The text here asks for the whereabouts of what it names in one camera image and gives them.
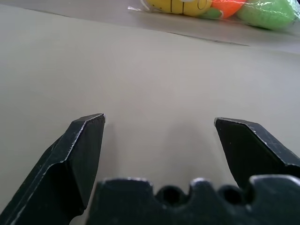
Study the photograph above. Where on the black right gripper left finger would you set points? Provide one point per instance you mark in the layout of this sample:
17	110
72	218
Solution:
58	168

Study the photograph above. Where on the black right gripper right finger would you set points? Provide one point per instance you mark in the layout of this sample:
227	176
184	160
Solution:
248	145

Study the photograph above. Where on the clear plastic bag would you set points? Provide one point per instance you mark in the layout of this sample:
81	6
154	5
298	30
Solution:
234	20

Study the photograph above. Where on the green plush toy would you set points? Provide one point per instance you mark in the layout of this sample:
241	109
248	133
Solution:
267	14

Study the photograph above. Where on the orange plush toy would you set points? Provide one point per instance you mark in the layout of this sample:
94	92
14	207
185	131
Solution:
226	7

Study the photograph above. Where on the yellow plush toy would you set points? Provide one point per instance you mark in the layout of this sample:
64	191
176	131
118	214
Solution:
178	6

